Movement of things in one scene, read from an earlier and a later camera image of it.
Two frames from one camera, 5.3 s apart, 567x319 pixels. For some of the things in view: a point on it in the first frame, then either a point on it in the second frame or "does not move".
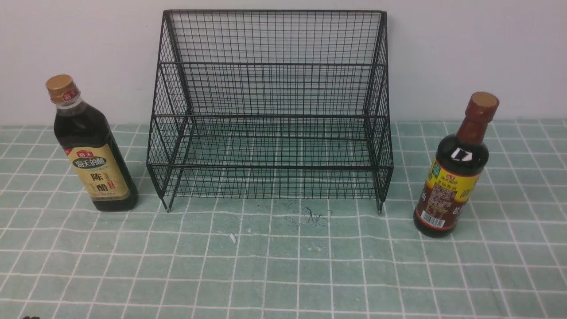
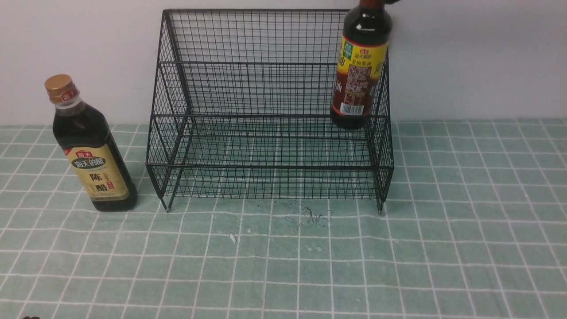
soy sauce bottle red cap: [458, 168] → [367, 27]
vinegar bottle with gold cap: [85, 132] does not move
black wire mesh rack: [272, 104] does not move
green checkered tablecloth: [506, 257] does not move
